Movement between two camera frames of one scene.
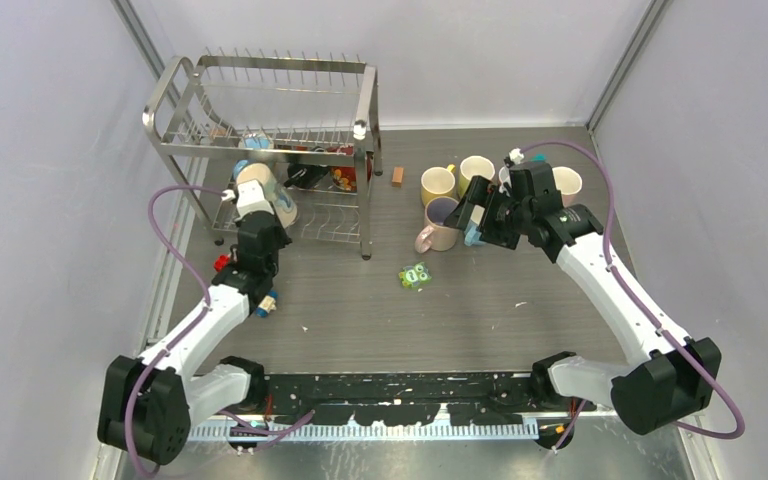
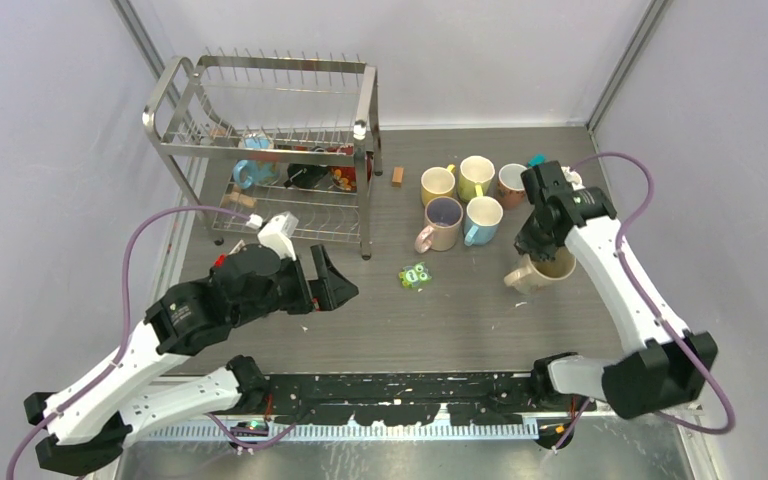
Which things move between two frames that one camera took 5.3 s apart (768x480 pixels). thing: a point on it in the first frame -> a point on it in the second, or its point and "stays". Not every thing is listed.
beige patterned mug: x=283 y=204 -> x=536 y=275
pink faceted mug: x=568 y=182 stays
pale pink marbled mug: x=436 y=235 stays
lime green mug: x=474 y=166 stays
